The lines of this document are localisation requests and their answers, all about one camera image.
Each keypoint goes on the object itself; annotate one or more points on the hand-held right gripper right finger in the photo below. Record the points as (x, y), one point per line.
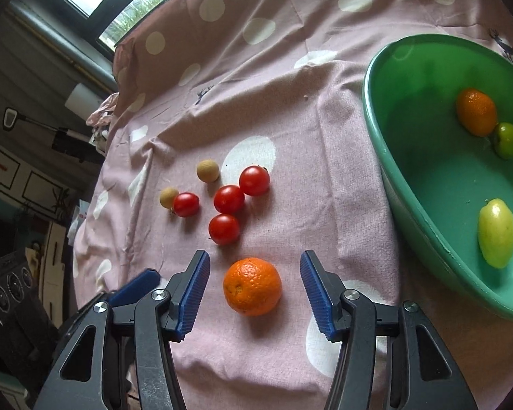
(316, 294)

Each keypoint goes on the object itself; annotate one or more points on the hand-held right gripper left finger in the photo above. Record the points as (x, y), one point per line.
(194, 294)

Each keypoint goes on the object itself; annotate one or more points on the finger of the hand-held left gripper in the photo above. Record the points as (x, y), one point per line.
(134, 286)

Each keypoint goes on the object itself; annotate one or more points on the orange mandarin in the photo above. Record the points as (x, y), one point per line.
(252, 286)
(476, 111)

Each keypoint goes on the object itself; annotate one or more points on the green plastic bowl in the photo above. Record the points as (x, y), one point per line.
(431, 171)

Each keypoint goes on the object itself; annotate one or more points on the light green oblong fruit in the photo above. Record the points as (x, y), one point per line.
(497, 232)

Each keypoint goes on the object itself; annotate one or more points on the small round green fruit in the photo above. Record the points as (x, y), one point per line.
(508, 140)

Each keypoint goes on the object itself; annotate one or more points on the wooden cutout board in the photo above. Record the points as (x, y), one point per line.
(53, 264)

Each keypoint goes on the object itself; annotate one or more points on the red cherry tomato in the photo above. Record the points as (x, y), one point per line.
(254, 180)
(228, 198)
(224, 229)
(186, 204)

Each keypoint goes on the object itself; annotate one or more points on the tan longan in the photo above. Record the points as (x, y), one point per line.
(207, 171)
(167, 195)

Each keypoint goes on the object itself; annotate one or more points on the crumpled pink fabric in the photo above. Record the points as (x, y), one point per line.
(102, 113)

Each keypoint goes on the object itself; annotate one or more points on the pink polka-dot cloth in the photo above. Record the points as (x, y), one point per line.
(282, 115)

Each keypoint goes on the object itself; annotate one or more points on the white cylindrical container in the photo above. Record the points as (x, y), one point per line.
(81, 100)

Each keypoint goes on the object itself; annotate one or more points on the wall poster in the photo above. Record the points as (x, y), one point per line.
(25, 179)

